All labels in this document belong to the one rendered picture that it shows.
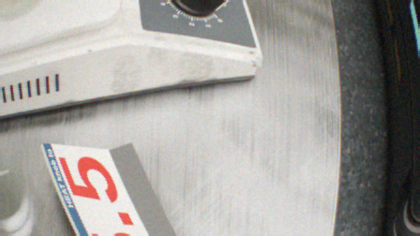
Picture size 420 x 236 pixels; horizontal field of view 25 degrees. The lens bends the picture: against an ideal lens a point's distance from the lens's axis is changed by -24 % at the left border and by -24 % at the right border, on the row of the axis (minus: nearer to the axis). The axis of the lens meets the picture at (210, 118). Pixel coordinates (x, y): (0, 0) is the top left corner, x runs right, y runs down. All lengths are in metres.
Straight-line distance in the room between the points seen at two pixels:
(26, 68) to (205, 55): 0.11
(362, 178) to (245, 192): 0.86
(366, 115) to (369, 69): 0.08
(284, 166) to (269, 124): 0.03
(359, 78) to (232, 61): 0.94
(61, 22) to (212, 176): 0.13
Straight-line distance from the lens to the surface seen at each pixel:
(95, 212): 0.57
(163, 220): 0.59
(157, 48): 0.58
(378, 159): 1.48
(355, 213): 1.44
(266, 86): 0.64
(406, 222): 1.23
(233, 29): 0.61
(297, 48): 0.65
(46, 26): 0.55
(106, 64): 0.58
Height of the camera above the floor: 1.30
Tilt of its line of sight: 62 degrees down
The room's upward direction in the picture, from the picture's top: 9 degrees clockwise
